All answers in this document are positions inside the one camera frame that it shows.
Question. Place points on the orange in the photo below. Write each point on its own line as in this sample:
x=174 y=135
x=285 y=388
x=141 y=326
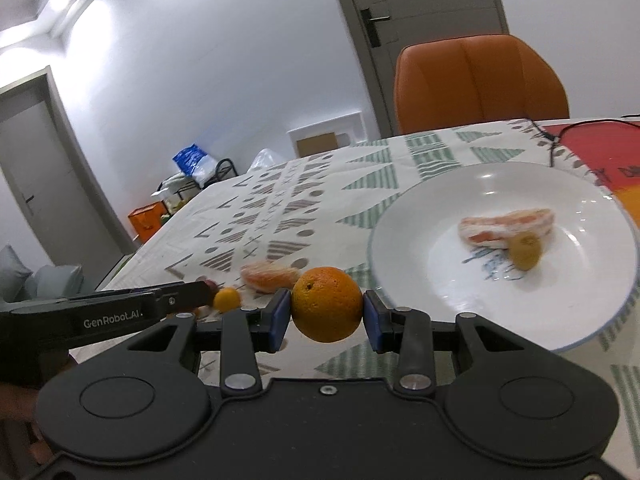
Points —
x=325 y=305

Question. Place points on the black shoe rack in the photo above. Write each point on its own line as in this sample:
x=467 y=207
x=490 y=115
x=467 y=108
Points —
x=225 y=167

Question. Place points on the red and orange mat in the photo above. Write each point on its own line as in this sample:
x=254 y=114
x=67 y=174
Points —
x=600 y=152

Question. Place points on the white foam packaging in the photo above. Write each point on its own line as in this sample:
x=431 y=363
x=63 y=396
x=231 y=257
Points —
x=350 y=127

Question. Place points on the patterned tablecloth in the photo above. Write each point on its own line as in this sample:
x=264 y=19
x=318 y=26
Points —
x=310 y=195

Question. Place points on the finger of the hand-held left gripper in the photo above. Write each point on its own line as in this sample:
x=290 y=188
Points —
x=185 y=296

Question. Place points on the white plastic bag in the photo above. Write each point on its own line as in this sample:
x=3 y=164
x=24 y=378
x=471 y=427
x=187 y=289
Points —
x=265 y=160

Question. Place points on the small yellow kumquat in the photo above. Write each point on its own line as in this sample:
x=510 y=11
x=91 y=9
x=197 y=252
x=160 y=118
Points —
x=526 y=252
x=226 y=299

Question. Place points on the orange chair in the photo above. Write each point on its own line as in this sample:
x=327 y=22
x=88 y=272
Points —
x=475 y=85

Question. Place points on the grey sofa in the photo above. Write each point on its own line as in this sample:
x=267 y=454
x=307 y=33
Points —
x=45 y=280

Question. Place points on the white bowl of fruit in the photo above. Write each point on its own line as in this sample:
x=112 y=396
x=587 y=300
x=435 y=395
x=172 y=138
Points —
x=440 y=245

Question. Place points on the blue plastic bag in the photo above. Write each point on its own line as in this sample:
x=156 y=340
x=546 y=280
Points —
x=192 y=160

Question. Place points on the peeled pomelo segment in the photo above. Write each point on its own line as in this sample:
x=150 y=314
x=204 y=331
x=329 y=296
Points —
x=270 y=277
x=500 y=227

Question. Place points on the cardboard piece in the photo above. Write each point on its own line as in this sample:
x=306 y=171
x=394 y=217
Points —
x=316 y=144

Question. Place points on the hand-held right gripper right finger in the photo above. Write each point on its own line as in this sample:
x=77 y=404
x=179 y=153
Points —
x=374 y=322

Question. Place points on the orange paper bag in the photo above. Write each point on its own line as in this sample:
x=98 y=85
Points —
x=146 y=222

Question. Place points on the grey side door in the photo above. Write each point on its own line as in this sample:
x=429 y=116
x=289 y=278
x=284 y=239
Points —
x=40 y=160

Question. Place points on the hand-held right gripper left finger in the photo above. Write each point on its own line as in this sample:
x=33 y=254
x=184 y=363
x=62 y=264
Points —
x=279 y=322

